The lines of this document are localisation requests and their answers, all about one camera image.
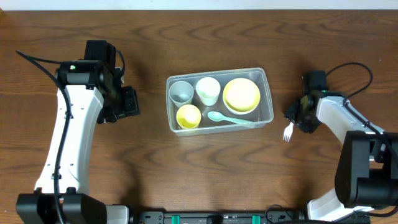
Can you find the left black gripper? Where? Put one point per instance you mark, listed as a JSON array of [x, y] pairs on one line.
[[125, 104]]

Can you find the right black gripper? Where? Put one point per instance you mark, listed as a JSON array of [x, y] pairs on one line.
[[298, 116]]

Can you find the white plastic fork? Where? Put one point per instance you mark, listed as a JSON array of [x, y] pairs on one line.
[[288, 132]]

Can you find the grey plastic cup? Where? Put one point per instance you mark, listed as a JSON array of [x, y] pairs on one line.
[[181, 93]]

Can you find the yellow plastic bowl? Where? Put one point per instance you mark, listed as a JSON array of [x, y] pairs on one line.
[[242, 94]]

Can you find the white plastic bowl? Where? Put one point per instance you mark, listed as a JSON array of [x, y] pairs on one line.
[[237, 112]]

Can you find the yellow plastic cup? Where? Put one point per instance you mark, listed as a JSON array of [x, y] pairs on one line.
[[188, 117]]

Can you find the pale green plastic spoon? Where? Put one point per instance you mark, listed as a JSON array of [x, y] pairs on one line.
[[217, 117]]

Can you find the white plastic cup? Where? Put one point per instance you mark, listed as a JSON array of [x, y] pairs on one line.
[[208, 89]]

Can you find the clear plastic storage container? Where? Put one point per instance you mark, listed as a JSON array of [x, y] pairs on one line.
[[261, 115]]

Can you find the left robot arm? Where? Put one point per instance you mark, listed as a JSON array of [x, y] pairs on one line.
[[91, 91]]

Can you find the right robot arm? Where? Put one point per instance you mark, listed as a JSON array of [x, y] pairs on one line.
[[366, 176]]

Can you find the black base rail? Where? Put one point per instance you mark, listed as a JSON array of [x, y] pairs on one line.
[[273, 215]]

